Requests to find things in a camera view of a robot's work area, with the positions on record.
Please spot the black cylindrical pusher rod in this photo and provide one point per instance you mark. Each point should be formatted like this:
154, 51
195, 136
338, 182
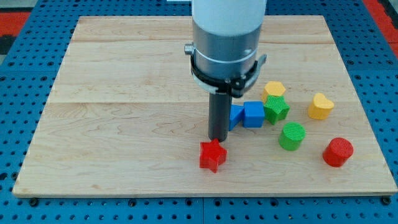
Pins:
218, 118

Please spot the black clamp ring mount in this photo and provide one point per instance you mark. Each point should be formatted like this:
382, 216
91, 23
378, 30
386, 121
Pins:
232, 86

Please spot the blue triangle block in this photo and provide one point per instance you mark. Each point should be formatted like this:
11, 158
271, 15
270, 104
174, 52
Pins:
236, 115

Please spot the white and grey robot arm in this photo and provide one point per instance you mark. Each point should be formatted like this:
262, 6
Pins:
223, 54

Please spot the blue cube block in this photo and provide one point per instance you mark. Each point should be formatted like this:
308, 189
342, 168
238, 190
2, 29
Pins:
253, 114

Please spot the yellow hexagon block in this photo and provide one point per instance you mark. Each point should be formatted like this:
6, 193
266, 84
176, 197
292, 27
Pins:
273, 88

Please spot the green star block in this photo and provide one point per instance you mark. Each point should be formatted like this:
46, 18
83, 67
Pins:
276, 109

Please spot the red star block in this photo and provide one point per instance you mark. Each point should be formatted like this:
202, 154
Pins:
212, 155

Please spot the green cylinder block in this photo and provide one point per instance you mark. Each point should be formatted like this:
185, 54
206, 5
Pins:
291, 136

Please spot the yellow heart block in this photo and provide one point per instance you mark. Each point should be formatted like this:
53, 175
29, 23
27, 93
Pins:
320, 107

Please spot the wooden board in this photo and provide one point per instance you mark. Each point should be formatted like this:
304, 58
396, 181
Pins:
125, 119

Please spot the red cylinder block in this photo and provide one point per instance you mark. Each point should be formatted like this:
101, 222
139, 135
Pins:
337, 152

